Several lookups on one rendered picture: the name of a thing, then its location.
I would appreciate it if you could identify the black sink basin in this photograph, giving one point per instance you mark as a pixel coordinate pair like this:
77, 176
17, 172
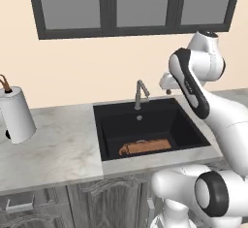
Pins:
151, 125

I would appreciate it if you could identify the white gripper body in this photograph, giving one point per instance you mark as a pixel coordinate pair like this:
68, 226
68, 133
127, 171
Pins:
168, 81

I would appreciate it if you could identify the grey arched cupboard door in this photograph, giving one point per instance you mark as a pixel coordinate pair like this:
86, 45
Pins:
109, 206
32, 221

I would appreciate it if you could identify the grey metal sink faucet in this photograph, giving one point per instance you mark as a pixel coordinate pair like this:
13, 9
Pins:
139, 92

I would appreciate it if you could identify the white paper towel roll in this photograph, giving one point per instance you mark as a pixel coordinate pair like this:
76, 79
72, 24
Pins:
16, 117

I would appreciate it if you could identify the brown black paper towel holder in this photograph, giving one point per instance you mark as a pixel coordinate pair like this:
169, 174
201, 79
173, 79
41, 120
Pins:
6, 84

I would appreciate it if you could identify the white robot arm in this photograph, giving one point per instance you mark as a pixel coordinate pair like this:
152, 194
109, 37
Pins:
232, 122

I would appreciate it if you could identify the brown wooden cutting board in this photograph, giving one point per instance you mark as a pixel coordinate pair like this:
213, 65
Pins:
147, 146

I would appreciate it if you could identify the dark framed window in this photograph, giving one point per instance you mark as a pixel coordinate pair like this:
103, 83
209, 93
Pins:
106, 31

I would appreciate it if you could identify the grey wooden drawer front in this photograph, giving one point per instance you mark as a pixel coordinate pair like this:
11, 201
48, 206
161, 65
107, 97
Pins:
48, 196

